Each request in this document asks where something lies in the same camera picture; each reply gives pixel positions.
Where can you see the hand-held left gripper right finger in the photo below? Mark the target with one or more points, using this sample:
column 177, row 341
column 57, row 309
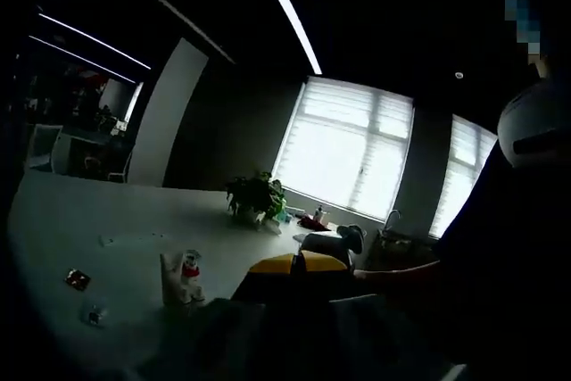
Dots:
column 321, row 287

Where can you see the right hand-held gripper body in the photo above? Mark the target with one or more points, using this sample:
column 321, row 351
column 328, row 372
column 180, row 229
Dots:
column 325, row 242

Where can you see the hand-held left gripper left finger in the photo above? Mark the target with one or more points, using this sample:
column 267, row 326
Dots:
column 259, row 287

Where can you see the white skincare bottle red collar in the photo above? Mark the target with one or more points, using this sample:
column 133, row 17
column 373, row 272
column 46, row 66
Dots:
column 192, row 270

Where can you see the white skincare tube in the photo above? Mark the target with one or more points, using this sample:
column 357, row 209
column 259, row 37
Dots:
column 170, row 283

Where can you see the red cloth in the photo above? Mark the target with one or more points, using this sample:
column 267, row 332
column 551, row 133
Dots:
column 312, row 224

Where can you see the teal packet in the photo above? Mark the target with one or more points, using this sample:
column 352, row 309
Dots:
column 282, row 213

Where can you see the potted green plant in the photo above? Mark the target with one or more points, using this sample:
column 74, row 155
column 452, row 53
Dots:
column 252, row 196

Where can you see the window with white blinds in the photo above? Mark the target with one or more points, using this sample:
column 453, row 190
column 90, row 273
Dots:
column 459, row 176
column 339, row 153

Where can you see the brown gold packet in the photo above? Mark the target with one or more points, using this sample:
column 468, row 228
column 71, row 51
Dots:
column 78, row 278

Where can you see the person's dark shirt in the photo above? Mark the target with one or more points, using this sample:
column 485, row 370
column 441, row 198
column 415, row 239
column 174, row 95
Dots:
column 513, row 287

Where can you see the round ceiling detector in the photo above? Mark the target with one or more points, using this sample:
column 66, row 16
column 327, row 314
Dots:
column 459, row 74

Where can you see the white worn chest device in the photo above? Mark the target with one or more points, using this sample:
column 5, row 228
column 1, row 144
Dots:
column 531, row 122

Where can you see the long ceiling light strip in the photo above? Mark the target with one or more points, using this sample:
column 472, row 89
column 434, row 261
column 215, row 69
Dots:
column 287, row 6

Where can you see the white mesh office chair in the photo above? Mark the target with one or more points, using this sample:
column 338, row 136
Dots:
column 44, row 149

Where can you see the curved ceiling light strip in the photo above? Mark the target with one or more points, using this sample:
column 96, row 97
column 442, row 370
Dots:
column 95, row 41
column 82, row 59

